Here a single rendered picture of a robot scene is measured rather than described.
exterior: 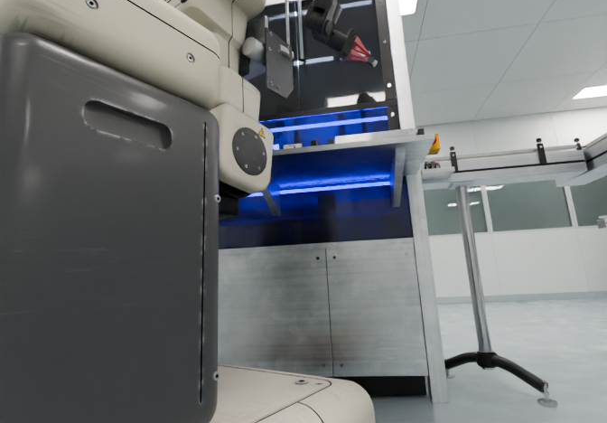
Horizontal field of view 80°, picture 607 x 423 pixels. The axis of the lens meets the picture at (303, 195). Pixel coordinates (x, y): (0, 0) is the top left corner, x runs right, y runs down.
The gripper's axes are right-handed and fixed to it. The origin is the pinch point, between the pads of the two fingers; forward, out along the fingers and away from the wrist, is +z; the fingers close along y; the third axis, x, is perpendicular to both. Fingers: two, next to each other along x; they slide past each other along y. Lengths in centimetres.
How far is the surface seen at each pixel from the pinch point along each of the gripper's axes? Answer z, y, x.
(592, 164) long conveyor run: 106, 7, 3
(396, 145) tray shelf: 17.6, -25.9, -12.8
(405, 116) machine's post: 31.9, -2.8, 26.0
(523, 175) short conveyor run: 86, -7, 12
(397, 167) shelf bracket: 24.9, -30.5, -3.7
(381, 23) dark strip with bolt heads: 10, 36, 42
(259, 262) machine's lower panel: -1, -85, 31
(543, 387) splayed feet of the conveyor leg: 100, -81, -19
